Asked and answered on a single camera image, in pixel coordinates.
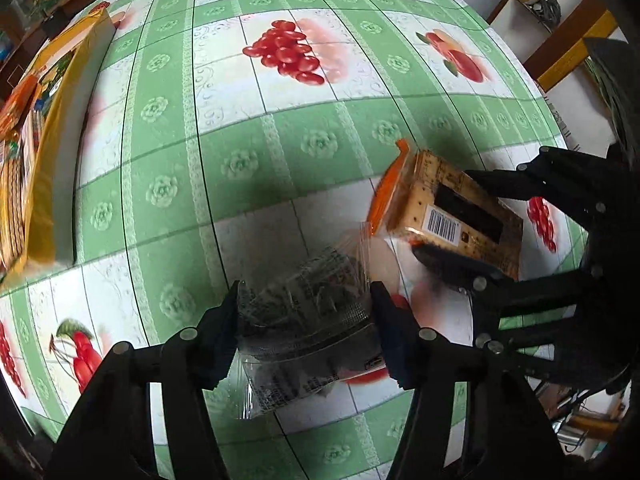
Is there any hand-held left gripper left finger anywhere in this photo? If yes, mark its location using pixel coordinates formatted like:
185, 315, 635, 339
45, 280, 241, 480

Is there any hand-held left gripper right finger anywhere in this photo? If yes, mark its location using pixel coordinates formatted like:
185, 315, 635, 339
371, 281, 566, 480

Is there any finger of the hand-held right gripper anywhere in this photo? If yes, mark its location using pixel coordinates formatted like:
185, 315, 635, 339
411, 241, 591, 318
464, 145, 626, 228

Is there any orange cracker packet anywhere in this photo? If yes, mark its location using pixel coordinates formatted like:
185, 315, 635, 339
365, 139, 525, 281

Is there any dark snack packet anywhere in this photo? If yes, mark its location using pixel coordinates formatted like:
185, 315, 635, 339
235, 225, 396, 421

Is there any yellow cardboard box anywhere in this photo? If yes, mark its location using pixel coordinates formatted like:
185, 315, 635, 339
0, 2, 118, 286

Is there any yellow plank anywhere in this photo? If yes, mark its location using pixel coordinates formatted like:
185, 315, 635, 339
537, 10, 616, 92

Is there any black and yellow bag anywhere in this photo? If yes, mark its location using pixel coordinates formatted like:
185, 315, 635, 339
517, 0, 563, 23

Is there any green fruit-print tablecloth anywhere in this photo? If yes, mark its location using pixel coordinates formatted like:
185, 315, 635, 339
0, 0, 591, 480

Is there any stack of snack packets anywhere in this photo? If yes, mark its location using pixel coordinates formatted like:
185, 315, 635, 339
0, 50, 76, 271

